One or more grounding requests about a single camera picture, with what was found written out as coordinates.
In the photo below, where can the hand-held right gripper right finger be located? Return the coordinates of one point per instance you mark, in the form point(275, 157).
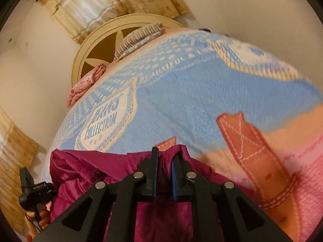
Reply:
point(174, 176)

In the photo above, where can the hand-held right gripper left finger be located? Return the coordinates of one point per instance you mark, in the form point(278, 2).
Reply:
point(154, 179)

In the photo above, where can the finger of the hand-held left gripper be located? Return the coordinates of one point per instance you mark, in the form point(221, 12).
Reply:
point(26, 177)

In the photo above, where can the magenta puffer jacket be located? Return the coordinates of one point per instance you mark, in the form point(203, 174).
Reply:
point(75, 166)

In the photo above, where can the person's left hand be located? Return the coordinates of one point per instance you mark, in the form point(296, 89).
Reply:
point(45, 216)

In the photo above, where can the yellow floral side curtain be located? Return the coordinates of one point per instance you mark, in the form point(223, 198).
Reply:
point(15, 143)

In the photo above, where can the blue and pink printed blanket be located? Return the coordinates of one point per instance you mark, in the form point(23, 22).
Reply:
point(201, 93)

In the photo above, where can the pink floral folded blanket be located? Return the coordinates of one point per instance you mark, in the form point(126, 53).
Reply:
point(88, 80)

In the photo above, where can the striped pillow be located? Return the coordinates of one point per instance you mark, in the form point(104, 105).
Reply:
point(136, 40)

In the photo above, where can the cream arched headboard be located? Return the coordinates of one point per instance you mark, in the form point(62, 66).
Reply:
point(93, 53)

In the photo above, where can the dark cloth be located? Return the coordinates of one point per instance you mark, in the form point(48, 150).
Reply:
point(204, 29)

